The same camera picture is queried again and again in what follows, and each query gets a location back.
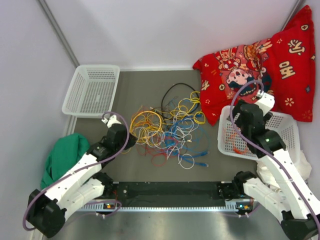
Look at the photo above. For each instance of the grey corner post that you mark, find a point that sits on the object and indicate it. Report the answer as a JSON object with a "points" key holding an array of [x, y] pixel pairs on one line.
{"points": [[58, 32]]}

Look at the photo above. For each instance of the green cloth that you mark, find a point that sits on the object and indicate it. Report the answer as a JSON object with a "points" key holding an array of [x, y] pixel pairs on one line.
{"points": [[66, 152]]}

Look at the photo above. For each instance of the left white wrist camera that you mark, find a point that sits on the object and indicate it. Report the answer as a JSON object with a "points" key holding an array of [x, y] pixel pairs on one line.
{"points": [[112, 120]]}

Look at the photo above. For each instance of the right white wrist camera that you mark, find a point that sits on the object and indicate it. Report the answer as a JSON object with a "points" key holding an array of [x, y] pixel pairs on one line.
{"points": [[264, 101]]}

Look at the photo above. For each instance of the left white plastic basket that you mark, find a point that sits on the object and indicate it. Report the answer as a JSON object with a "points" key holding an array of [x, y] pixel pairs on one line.
{"points": [[92, 90]]}

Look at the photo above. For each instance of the red printed pillow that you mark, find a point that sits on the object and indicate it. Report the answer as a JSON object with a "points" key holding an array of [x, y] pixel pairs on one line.
{"points": [[284, 63]]}

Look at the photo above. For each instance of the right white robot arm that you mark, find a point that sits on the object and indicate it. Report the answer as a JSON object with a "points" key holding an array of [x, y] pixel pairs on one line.
{"points": [[295, 207]]}

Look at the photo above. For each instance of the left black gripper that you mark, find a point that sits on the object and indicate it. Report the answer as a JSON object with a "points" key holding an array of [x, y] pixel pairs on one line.
{"points": [[131, 141]]}

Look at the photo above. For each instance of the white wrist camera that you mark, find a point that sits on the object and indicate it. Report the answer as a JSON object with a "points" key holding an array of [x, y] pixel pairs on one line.
{"points": [[112, 120], [264, 101]]}

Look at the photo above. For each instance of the right white plastic basket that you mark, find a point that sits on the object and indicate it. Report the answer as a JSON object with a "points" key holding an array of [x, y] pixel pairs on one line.
{"points": [[231, 144]]}

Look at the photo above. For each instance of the white plastic basket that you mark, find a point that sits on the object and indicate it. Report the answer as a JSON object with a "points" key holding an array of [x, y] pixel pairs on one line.
{"points": [[231, 144], [92, 90]]}

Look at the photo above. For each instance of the white cloth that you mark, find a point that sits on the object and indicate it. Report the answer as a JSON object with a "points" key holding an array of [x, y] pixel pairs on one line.
{"points": [[299, 161]]}

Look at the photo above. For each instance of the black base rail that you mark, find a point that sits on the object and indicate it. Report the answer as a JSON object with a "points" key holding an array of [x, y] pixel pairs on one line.
{"points": [[197, 196]]}

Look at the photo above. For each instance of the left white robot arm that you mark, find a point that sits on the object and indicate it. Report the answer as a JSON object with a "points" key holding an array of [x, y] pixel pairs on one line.
{"points": [[49, 209]]}

